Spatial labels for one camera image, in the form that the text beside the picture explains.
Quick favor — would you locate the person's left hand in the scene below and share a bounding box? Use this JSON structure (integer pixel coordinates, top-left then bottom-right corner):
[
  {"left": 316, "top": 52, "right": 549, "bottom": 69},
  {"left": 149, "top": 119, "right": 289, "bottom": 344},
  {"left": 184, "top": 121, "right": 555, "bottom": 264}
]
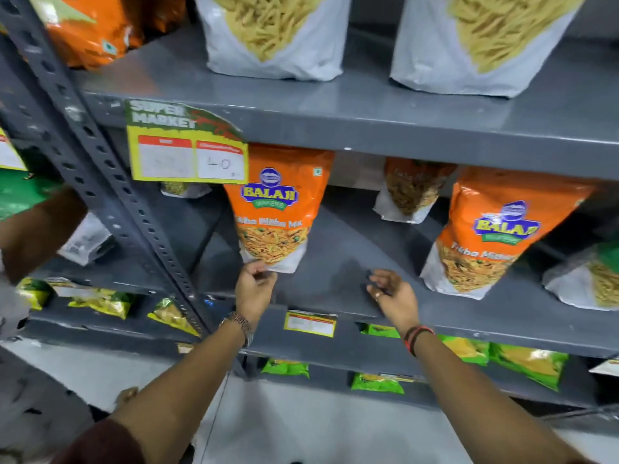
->
[{"left": 234, "top": 260, "right": 278, "bottom": 325}]

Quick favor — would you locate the person's right hand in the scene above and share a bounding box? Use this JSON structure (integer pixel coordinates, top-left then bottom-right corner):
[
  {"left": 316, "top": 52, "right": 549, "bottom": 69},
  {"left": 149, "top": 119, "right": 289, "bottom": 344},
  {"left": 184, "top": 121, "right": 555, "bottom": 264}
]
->
[{"left": 366, "top": 269, "right": 421, "bottom": 337}]

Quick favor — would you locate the orange snack mix packet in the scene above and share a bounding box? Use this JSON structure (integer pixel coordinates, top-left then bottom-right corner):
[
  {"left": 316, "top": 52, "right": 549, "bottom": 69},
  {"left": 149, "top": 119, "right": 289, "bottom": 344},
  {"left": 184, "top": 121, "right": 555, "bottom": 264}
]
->
[
  {"left": 420, "top": 166, "right": 596, "bottom": 300},
  {"left": 224, "top": 144, "right": 335, "bottom": 274},
  {"left": 373, "top": 158, "right": 457, "bottom": 224}
]

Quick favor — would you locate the person's right forearm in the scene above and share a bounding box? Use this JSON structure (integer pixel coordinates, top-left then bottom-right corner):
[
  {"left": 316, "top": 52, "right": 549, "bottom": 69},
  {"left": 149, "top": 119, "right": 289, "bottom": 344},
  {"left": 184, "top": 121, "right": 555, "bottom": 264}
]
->
[{"left": 407, "top": 329, "right": 596, "bottom": 464}]

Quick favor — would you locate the person's left forearm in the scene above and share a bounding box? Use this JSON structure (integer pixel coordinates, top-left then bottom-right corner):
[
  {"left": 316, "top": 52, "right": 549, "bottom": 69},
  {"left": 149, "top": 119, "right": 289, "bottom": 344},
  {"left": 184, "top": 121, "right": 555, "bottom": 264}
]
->
[{"left": 109, "top": 320, "right": 254, "bottom": 464}]

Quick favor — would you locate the green snack packet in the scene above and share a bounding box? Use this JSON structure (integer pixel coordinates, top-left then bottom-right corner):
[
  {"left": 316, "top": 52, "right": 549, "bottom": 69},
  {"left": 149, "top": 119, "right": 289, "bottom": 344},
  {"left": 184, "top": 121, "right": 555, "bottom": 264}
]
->
[
  {"left": 437, "top": 334, "right": 490, "bottom": 367},
  {"left": 351, "top": 373, "right": 405, "bottom": 395},
  {"left": 360, "top": 323, "right": 401, "bottom": 339},
  {"left": 261, "top": 358, "right": 310, "bottom": 379},
  {"left": 489, "top": 342, "right": 569, "bottom": 391}
]

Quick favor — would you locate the metal wristwatch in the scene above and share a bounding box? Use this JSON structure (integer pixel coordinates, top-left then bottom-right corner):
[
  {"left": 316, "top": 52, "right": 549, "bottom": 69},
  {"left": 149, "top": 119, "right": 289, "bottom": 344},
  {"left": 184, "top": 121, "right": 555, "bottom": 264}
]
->
[{"left": 220, "top": 311, "right": 255, "bottom": 349}]

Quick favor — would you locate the small yellow price label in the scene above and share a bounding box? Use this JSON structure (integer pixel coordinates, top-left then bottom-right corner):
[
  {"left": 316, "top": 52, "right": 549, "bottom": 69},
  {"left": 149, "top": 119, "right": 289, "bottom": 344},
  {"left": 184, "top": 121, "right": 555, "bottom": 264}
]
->
[{"left": 284, "top": 310, "right": 337, "bottom": 338}]

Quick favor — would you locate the red black wrist band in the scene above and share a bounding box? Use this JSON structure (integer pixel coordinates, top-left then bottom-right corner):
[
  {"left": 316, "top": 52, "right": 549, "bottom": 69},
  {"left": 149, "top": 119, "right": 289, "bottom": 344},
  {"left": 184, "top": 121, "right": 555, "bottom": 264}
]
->
[{"left": 403, "top": 325, "right": 436, "bottom": 357}]

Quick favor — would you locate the yellow green chips packet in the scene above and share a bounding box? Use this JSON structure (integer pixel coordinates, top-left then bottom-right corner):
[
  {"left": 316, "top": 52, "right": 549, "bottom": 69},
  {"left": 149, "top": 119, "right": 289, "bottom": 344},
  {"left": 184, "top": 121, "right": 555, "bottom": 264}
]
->
[
  {"left": 16, "top": 277, "right": 55, "bottom": 311},
  {"left": 147, "top": 298, "right": 200, "bottom": 337},
  {"left": 67, "top": 288, "right": 137, "bottom": 320}
]

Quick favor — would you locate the small white packet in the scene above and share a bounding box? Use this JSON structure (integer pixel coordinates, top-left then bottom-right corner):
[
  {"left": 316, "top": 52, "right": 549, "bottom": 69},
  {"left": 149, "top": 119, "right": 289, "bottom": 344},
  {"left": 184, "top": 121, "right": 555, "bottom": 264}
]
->
[{"left": 161, "top": 181, "right": 212, "bottom": 199}]

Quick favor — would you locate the large yellow green price tag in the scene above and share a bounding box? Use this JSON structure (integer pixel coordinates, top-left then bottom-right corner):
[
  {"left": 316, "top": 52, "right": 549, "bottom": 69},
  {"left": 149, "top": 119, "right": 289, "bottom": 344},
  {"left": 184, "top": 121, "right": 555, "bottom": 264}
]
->
[{"left": 125, "top": 98, "right": 249, "bottom": 184}]

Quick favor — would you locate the adjoining grey metal shelf rack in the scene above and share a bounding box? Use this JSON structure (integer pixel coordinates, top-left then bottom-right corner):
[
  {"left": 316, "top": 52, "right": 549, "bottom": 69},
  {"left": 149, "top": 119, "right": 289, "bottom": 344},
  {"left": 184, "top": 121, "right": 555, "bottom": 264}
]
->
[{"left": 0, "top": 106, "right": 209, "bottom": 360}]

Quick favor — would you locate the clear plastic packet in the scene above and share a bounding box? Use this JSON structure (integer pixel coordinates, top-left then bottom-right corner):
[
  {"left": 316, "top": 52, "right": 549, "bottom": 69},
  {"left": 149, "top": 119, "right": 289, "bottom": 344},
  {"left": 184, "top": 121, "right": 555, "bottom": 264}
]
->
[{"left": 57, "top": 212, "right": 115, "bottom": 266}]

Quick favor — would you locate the white packet of yellow sticks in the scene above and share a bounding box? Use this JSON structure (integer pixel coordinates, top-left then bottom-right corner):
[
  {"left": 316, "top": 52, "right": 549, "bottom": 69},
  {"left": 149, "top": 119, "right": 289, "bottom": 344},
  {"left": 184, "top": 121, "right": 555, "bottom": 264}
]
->
[
  {"left": 194, "top": 0, "right": 352, "bottom": 82},
  {"left": 542, "top": 240, "right": 619, "bottom": 312},
  {"left": 390, "top": 0, "right": 589, "bottom": 98}
]

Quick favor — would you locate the maroon sleeve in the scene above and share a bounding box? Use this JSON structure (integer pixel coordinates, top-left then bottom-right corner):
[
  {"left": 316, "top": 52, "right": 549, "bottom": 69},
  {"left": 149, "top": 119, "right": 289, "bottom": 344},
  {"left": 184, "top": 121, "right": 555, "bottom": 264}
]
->
[{"left": 51, "top": 419, "right": 147, "bottom": 464}]

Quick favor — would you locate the large green packet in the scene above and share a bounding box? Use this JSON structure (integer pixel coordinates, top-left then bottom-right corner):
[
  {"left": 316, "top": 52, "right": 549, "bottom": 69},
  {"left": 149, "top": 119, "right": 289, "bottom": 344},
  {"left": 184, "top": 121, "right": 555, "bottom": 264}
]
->
[{"left": 0, "top": 149, "right": 64, "bottom": 221}]

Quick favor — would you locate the yellow white price tag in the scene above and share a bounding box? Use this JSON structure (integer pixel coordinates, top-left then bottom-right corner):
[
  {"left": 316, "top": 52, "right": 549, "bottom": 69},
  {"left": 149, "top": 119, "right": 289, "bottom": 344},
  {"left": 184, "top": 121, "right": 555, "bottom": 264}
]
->
[{"left": 0, "top": 127, "right": 28, "bottom": 172}]

